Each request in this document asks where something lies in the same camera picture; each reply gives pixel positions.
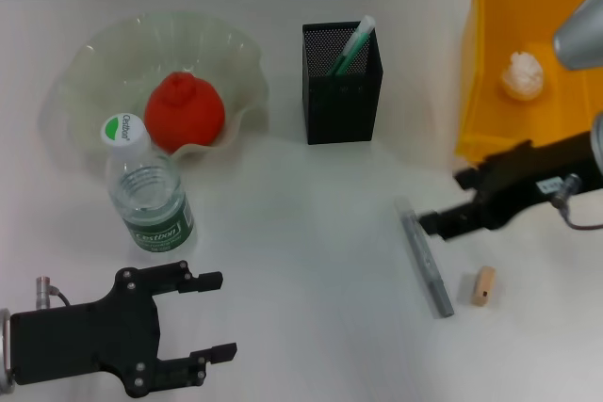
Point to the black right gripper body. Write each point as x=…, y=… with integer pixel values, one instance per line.
x=527, y=181

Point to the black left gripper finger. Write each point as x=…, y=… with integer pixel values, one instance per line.
x=207, y=281
x=221, y=353

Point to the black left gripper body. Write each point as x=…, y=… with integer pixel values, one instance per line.
x=85, y=341

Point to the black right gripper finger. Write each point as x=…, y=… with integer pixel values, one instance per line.
x=447, y=223
x=471, y=176

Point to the grey pen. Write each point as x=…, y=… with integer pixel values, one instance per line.
x=426, y=265

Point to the small wooden block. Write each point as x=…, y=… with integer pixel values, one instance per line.
x=484, y=286

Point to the clear bottle with green label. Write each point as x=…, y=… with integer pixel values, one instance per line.
x=151, y=199

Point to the white paper ball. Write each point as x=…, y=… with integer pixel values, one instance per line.
x=523, y=75

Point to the red-orange knobbly orange fruit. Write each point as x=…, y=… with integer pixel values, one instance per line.
x=188, y=105

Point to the black mesh pen holder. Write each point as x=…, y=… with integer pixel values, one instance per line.
x=341, y=110

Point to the translucent green wavy fruit bowl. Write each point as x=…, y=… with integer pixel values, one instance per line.
x=212, y=58

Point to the yellow plastic bin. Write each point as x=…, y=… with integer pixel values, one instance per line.
x=513, y=20

